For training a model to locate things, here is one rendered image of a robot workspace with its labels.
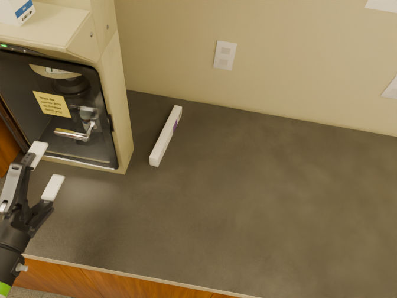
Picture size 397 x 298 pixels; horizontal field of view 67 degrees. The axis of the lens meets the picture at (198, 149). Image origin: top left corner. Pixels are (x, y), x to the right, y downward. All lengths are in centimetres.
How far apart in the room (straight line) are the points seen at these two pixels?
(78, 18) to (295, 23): 69
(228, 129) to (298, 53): 36
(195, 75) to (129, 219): 60
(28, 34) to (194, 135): 71
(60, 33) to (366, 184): 105
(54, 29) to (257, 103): 88
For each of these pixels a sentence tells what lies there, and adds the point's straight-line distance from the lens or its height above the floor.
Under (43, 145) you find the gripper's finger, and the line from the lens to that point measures 73.
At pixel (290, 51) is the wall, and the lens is 112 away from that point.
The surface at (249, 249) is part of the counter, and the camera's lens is 95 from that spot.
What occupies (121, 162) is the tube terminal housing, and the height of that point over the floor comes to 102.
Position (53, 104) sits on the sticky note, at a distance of 83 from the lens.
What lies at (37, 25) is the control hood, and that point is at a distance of 61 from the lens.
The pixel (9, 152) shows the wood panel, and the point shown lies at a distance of 114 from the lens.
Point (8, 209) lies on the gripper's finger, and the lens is 67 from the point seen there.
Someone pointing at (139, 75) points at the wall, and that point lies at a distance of 127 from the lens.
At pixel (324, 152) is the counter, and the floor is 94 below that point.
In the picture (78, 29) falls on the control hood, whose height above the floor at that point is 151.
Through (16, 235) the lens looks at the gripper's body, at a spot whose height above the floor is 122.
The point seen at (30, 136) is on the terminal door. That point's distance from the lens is 101.
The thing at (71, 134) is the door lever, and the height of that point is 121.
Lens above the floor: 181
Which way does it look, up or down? 53 degrees down
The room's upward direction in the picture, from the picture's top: 9 degrees clockwise
